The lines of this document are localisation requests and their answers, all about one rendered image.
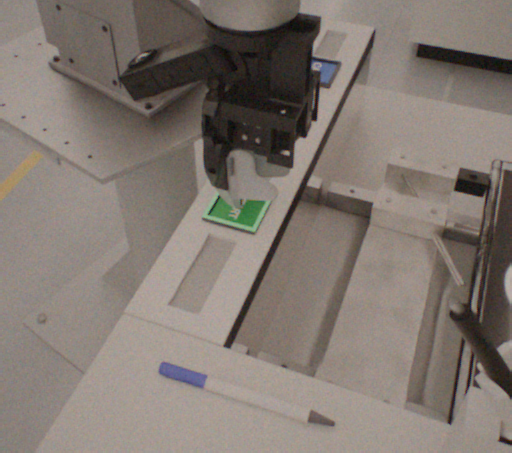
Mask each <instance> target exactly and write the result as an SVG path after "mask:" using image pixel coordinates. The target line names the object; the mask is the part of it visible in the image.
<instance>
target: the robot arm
mask: <svg viewBox="0 0 512 453"><path fill-rule="evenodd" d="M199 3H200V10H201V12H202V14H203V23H204V31H203V32H200V33H198V35H194V36H191V37H189V38H186V39H183V40H179V41H177V42H174V43H171V44H169V45H165V46H162V47H159V49H157V50H155V49H151V50H148V51H145V52H143V53H141V54H138V55H137V56H136V57H134V58H133V59H132V60H131V61H130V62H129V64H128V65H127V66H128V67H129V68H128V69H126V70H124V72H123V73H122V74H121V75H120V76H119V80H120V81H121V83H122V85H123V86H125V88H126V89H127V92H128V93H129V95H130V96H131V98H132V99H133V101H135V100H140V99H143V98H146V97H154V96H157V95H159V94H161V93H163V92H166V91H171V89H174V88H177V87H180V86H185V85H188V84H191V83H194V82H198V81H202V80H205V79H207V80H206V82H205V84H206V86H207V88H208V90H209V91H208V92H207V93H206V96H205V98H204V101H203V106H202V122H201V129H202V134H203V135H202V140H203V165H204V170H205V173H206V175H207V177H208V180H209V182H211V185H212V186H213V187H215V188H216V190H217V192H218V194H219V196H220V197H221V198H222V199H223V200H224V201H226V202H227V203H228V204H229V205H231V206H233V207H237V208H240V207H241V205H242V203H243V201H244V199H248V200H262V201H273V200H275V199H276V198H277V197H278V190H277V188H276V186H275V185H273V184H272V183H271V182H268V181H267V180H265V179H264V177H283V176H287V175H288V174H289V173H290V171H291V169H293V167H294V150H295V142H296V141H297V140H298V139H300V138H304V139H306V138H307V136H308V132H309V130H310V128H311V121H312V122H317V120H318V109H319V96H320V84H321V72H322V71H319V70H314V69H311V65H313V51H314V42H315V41H316V39H317V37H318V36H319V33H320V25H321V16H317V15H311V14H305V13H300V12H299V11H300V5H301V0H199ZM315 88H316V91H315ZM314 92H315V103H314ZM312 105H314V109H312ZM283 151H288V152H289V155H285V154H283Z"/></svg>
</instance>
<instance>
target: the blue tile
mask: <svg viewBox="0 0 512 453"><path fill-rule="evenodd" d="M335 68H336V65H333V64H328V63H322V61H317V60H313V65H311V69H314V70H319V71H322V72H321V82H325V83H329V81H330V79H331V77H332V74H333V72H334V70H335Z"/></svg>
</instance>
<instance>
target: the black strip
mask: <svg viewBox="0 0 512 453"><path fill-rule="evenodd" d="M375 30H376V29H374V31H373V33H372V35H371V38H370V41H369V43H368V45H367V46H366V47H365V49H364V52H363V54H362V56H361V58H360V60H359V62H358V66H357V68H356V70H355V72H353V74H352V76H351V79H350V81H349V83H348V85H347V88H346V90H345V93H344V95H343V97H342V99H340V101H339V103H338V106H337V108H336V110H335V113H334V115H333V117H332V120H331V122H330V124H329V126H327V128H326V130H325V132H324V135H323V138H322V140H321V142H320V144H319V146H318V149H317V151H316V153H315V155H314V156H313V157H312V160H311V162H310V165H309V167H308V169H307V171H306V173H305V175H304V177H303V180H302V182H301V185H300V187H298V189H297V191H296V194H295V196H294V198H293V200H292V202H291V204H290V207H289V210H288V212H287V214H286V216H285V218H283V220H282V222H281V225H280V227H279V229H278V232H277V234H276V236H275V238H274V241H273V243H272V245H271V247H270V249H268V251H267V255H266V257H265V259H264V261H263V263H262V265H261V267H260V270H259V272H258V274H257V276H256V279H255V281H253V284H252V286H251V288H250V290H249V292H248V294H247V296H246V299H245V302H244V304H243V306H242V308H241V310H240V313H238V315H237V317H236V319H235V321H234V323H233V327H232V329H231V331H230V333H229V335H228V337H227V339H226V342H224V344H223V346H222V347H224V348H228V349H231V347H232V345H233V343H234V339H235V337H236V335H237V333H238V331H240V329H241V325H242V323H243V321H244V319H245V317H246V315H247V313H248V309H249V307H250V305H251V303H252V301H253V299H255V296H256V293H257V291H258V289H259V287H260V285H261V282H262V280H263V277H264V275H265V273H266V271H267V268H268V266H270V264H271V261H272V259H273V257H274V255H275V252H276V250H277V248H278V245H279V243H280V241H281V238H282V236H283V234H285V231H286V229H287V227H288V225H289V222H290V220H291V218H292V215H293V213H294V211H295V208H296V206H297V204H298V202H300V199H301V197H302V195H303V192H304V190H305V188H306V186H307V183H308V181H309V179H310V176H311V174H312V172H313V170H315V167H316V165H317V162H318V160H319V158H320V156H321V154H322V151H323V148H324V146H325V144H326V142H327V140H329V137H330V135H331V132H332V130H333V128H334V126H335V124H336V121H337V118H338V116H339V114H340V112H342V110H343V108H344V104H345V102H346V100H347V98H348V96H349V94H350V92H351V88H352V86H353V84H355V82H356V80H357V78H358V75H359V72H360V70H361V68H362V66H363V63H364V61H365V59H366V56H368V54H369V52H370V49H371V47H372V45H373V42H374V36H375Z"/></svg>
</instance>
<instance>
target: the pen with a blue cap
mask: <svg viewBox="0 0 512 453"><path fill-rule="evenodd" d="M159 374H162V375H165V376H168V377H172V378H175V380H178V381H181V382H185V383H188V384H191V385H194V386H198V387H201V388H205V389H208V390H212V391H215V392H218V394H221V395H224V396H228V397H231V398H234V399H237V400H241V401H244V402H247V403H250V404H254V405H257V407H260V408H263V409H266V410H270V411H274V412H277V413H280V414H284V415H287V416H290V417H293V419H297V420H300V421H303V422H306V423H313V424H320V425H328V426H334V425H336V422H334V421H332V420H330V419H329V418H327V417H326V416H325V415H323V414H320V413H318V412H316V411H314V410H312V409H310V408H305V407H302V406H299V404H296V403H292V402H289V401H286V400H283V399H279V398H276V397H272V396H269V395H265V394H262V392H259V391H256V390H252V389H249V388H246V387H242V386H238V385H235V384H232V383H229V382H226V381H222V379H219V378H216V377H212V376H208V375H205V374H202V373H199V372H195V371H192V370H189V369H186V368H182V367H178V365H175V364H172V363H168V362H165V361H163V362H161V364H160V367H159Z"/></svg>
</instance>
